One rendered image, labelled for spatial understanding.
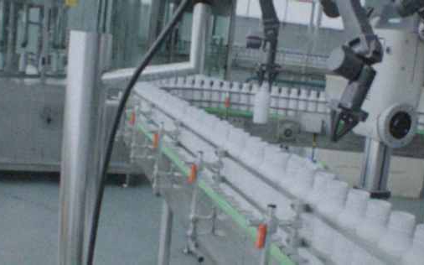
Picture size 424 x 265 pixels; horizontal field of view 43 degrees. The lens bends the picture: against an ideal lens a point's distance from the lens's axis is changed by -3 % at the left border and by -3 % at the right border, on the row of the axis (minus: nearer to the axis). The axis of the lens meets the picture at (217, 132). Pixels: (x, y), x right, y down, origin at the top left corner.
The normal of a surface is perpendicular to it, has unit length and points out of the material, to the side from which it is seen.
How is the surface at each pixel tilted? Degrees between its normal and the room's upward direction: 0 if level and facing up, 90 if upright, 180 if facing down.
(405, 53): 90
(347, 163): 90
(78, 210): 90
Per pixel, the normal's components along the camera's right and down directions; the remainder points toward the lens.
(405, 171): 0.04, 0.15
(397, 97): 0.29, 0.37
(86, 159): 0.43, 0.18
